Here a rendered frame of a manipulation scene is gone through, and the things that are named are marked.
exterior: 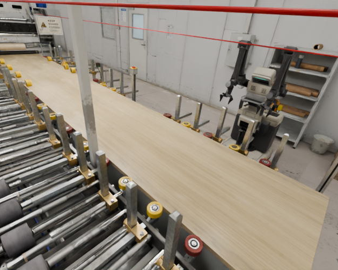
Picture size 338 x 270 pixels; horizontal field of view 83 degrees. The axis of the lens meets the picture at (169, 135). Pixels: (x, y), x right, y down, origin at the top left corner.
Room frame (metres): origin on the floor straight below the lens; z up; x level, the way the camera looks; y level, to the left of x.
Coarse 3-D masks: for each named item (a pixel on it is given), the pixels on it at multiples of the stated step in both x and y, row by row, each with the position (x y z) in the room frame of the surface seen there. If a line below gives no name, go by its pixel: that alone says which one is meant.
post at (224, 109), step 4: (224, 108) 1.51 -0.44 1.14; (224, 112) 1.50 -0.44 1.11; (220, 116) 1.52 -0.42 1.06; (224, 116) 1.51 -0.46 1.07; (220, 120) 1.52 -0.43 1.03; (224, 120) 1.53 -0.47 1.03; (220, 124) 1.51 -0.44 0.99; (220, 128) 1.50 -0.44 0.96; (216, 132) 1.52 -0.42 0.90; (220, 132) 1.51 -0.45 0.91; (216, 136) 1.51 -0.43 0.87; (220, 136) 1.52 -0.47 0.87
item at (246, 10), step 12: (0, 0) 1.37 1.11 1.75; (12, 0) 1.19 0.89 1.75; (240, 12) 0.34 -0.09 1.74; (252, 12) 0.33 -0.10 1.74; (264, 12) 0.32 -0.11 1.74; (276, 12) 0.31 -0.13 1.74; (288, 12) 0.30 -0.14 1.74; (300, 12) 0.29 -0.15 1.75; (312, 12) 0.28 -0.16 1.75; (324, 12) 0.27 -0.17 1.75; (336, 12) 0.27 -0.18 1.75
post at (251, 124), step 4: (252, 120) 1.36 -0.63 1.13; (248, 124) 1.36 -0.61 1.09; (252, 124) 1.34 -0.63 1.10; (248, 128) 1.35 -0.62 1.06; (252, 128) 1.34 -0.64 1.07; (248, 132) 1.35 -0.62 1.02; (248, 136) 1.34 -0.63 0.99; (244, 140) 1.35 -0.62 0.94; (248, 140) 1.35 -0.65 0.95; (244, 144) 1.35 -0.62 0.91; (240, 148) 1.36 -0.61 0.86; (244, 148) 1.34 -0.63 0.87
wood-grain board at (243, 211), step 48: (48, 96) 1.97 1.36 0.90; (96, 96) 2.11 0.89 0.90; (144, 144) 1.22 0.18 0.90; (192, 144) 1.28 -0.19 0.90; (144, 192) 0.76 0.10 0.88; (192, 192) 0.78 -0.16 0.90; (240, 192) 0.82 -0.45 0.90; (288, 192) 0.85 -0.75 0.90; (240, 240) 0.52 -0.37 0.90; (288, 240) 0.55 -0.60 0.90
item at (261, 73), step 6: (258, 66) 2.24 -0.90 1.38; (258, 72) 2.16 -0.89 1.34; (264, 72) 2.13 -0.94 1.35; (270, 72) 2.11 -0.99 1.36; (252, 78) 2.20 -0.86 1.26; (258, 78) 2.14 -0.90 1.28; (264, 78) 2.08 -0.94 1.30; (270, 78) 2.06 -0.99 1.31; (264, 84) 2.13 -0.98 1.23; (270, 84) 2.10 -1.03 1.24
